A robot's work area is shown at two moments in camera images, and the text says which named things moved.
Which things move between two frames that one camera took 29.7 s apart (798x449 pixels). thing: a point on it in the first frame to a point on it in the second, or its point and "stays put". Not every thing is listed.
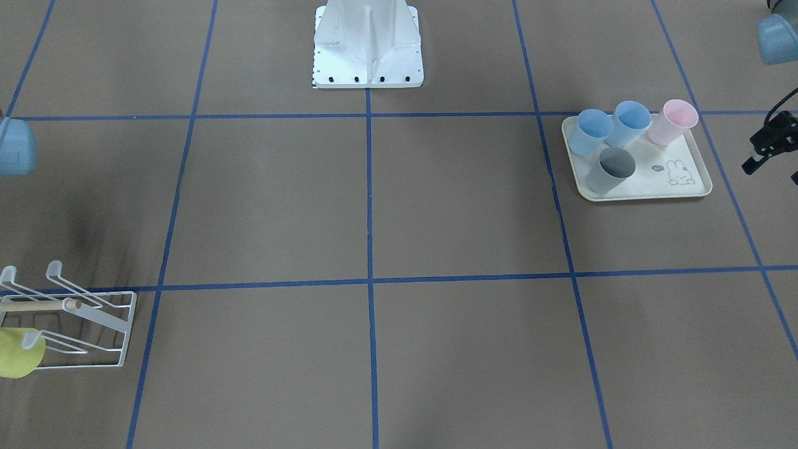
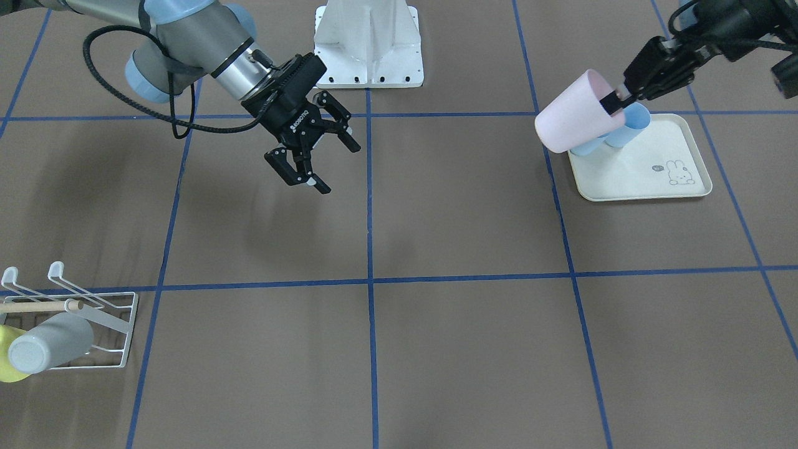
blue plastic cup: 631,118 stays put
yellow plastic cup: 21,350 stays put
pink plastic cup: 671,123 to 576,116
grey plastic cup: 615,166 to 57,340
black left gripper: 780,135 to 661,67
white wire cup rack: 84,321 stays put
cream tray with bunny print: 677,169 stays put
